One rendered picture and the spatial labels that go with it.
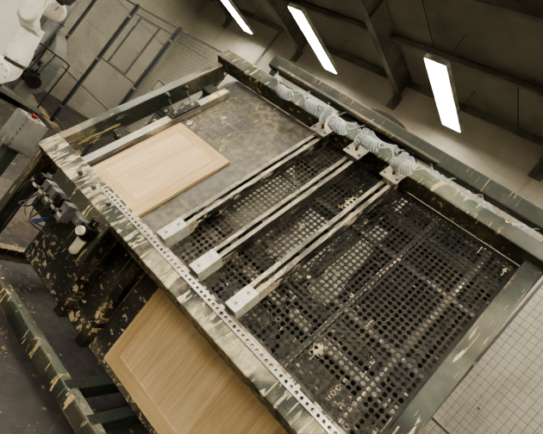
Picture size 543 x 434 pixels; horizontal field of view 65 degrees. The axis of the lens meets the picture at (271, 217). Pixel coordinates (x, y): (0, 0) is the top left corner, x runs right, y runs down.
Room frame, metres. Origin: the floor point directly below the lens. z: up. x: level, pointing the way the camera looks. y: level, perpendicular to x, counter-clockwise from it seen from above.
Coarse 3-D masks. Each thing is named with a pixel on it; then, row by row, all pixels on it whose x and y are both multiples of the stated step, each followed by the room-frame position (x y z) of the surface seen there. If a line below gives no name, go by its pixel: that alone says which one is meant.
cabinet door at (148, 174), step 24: (144, 144) 2.31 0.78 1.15; (168, 144) 2.32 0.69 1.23; (192, 144) 2.33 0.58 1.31; (96, 168) 2.17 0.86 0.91; (120, 168) 2.18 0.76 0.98; (144, 168) 2.19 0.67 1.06; (168, 168) 2.20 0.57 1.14; (192, 168) 2.20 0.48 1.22; (216, 168) 2.21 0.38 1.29; (120, 192) 2.07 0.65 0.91; (144, 192) 2.08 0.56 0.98; (168, 192) 2.08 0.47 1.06
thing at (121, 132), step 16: (304, 160) 2.36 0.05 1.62; (320, 160) 2.36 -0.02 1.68; (224, 224) 2.04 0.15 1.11; (352, 240) 2.03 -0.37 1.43; (448, 272) 1.98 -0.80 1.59; (464, 272) 1.92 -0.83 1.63; (480, 272) 1.91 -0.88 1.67; (288, 288) 1.80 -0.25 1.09; (304, 288) 1.82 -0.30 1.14; (304, 304) 1.77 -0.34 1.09; (448, 320) 1.78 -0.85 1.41; (432, 336) 1.73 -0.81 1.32; (352, 352) 1.65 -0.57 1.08; (368, 352) 1.65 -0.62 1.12; (368, 368) 1.61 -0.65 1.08; (384, 384) 1.58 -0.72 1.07; (400, 400) 1.56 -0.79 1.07
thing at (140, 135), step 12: (216, 96) 2.58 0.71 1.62; (228, 96) 2.65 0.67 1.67; (204, 108) 2.56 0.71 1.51; (168, 120) 2.42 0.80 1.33; (180, 120) 2.47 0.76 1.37; (144, 132) 2.34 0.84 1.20; (156, 132) 2.39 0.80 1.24; (120, 144) 2.27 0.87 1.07; (132, 144) 2.31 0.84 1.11; (84, 156) 2.19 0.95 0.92; (96, 156) 2.20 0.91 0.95; (108, 156) 2.24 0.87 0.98
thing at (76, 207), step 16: (48, 176) 2.04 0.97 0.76; (64, 176) 2.09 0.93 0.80; (32, 192) 2.01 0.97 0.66; (48, 192) 1.95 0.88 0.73; (64, 192) 2.06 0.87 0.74; (80, 192) 2.02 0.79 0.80; (32, 208) 1.99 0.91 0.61; (48, 208) 1.92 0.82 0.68; (64, 208) 1.88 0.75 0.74; (80, 208) 1.99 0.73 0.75; (96, 208) 1.95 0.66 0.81; (32, 224) 1.88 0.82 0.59; (48, 224) 2.04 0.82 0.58; (64, 224) 2.00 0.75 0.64; (80, 224) 1.90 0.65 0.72; (96, 224) 1.87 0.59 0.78; (64, 240) 1.97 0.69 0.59; (80, 240) 1.86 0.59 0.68; (96, 240) 1.90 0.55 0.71; (80, 256) 1.91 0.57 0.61
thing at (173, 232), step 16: (320, 128) 2.32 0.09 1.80; (304, 144) 2.30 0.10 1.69; (320, 144) 2.35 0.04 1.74; (272, 160) 2.19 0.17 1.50; (288, 160) 2.20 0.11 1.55; (256, 176) 2.14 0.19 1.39; (272, 176) 2.18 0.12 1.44; (224, 192) 2.03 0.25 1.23; (240, 192) 2.05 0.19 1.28; (208, 208) 1.95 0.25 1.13; (224, 208) 2.03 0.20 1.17; (176, 224) 1.88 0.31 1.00; (192, 224) 1.91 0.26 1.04; (176, 240) 1.89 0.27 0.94
